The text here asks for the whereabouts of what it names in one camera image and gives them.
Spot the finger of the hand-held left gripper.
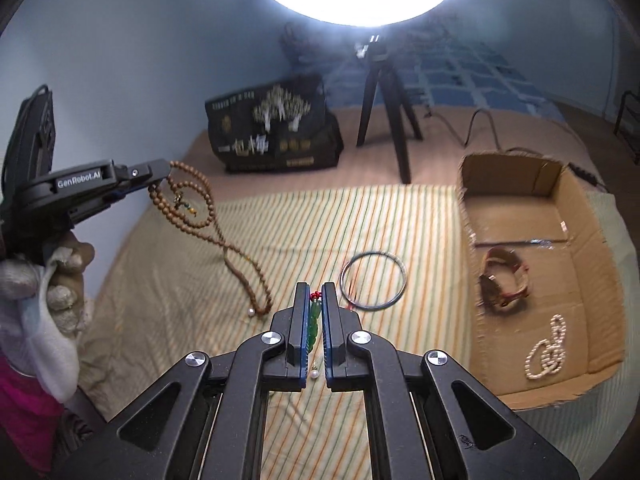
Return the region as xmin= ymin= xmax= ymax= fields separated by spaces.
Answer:
xmin=70 ymin=185 xmax=153 ymax=226
xmin=112 ymin=158 xmax=172 ymax=195

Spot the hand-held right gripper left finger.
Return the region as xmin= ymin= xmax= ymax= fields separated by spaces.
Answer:
xmin=65 ymin=282 xmax=311 ymax=480

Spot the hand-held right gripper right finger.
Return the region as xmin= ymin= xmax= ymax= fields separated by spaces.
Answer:
xmin=322 ymin=282 xmax=581 ymax=480

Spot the green bead pendant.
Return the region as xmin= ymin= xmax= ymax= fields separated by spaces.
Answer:
xmin=307 ymin=291 xmax=325 ymax=382

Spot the brown wooden bead necklace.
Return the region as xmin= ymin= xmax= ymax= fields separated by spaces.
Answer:
xmin=147 ymin=160 xmax=275 ymax=319

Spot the cardboard box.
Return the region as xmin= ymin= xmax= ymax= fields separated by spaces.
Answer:
xmin=455 ymin=152 xmax=627 ymax=412

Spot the person's left hand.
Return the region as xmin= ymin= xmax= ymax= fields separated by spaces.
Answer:
xmin=0 ymin=241 xmax=96 ymax=403

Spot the thin black bangle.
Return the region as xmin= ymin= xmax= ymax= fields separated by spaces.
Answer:
xmin=338 ymin=252 xmax=407 ymax=311

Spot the striped cloth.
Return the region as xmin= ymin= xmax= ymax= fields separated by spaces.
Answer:
xmin=79 ymin=180 xmax=506 ymax=480

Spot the black printed bag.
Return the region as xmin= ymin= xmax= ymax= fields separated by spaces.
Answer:
xmin=204 ymin=73 xmax=345 ymax=174

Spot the tan bed sheet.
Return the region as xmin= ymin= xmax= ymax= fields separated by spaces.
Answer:
xmin=162 ymin=104 xmax=603 ymax=198

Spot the pink garment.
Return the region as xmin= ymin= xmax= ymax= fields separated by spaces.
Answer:
xmin=0 ymin=350 xmax=68 ymax=476

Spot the black tripod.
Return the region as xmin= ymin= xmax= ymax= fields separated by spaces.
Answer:
xmin=355 ymin=34 xmax=425 ymax=185

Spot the blue checked blanket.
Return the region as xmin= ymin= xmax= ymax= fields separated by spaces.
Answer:
xmin=300 ymin=27 xmax=568 ymax=117

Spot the pale green cloth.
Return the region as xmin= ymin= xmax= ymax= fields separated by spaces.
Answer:
xmin=582 ymin=191 xmax=640 ymax=366

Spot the dark metal rack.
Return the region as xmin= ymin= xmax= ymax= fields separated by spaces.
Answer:
xmin=612 ymin=87 xmax=640 ymax=167

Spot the white pearl necklace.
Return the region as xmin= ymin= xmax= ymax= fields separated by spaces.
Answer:
xmin=523 ymin=313 xmax=569 ymax=382

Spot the black power cable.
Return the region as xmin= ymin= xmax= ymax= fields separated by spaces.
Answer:
xmin=425 ymin=107 xmax=609 ymax=192

